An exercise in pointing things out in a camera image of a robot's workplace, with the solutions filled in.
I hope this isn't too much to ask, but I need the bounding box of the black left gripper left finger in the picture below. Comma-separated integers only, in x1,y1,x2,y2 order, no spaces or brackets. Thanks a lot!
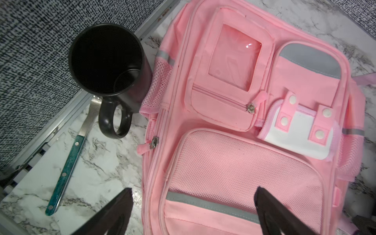
74,188,134,235

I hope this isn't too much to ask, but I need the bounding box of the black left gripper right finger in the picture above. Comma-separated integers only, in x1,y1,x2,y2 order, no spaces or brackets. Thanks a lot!
254,187,315,235

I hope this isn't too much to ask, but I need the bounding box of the pink backpack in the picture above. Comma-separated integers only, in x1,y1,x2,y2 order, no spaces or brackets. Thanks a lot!
137,1,366,235

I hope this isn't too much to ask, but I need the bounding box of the black cup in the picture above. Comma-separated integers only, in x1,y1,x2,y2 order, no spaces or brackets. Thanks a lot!
68,23,152,139

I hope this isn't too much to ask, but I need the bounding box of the green handled fork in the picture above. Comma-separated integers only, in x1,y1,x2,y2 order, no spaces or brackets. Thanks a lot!
45,96,101,216

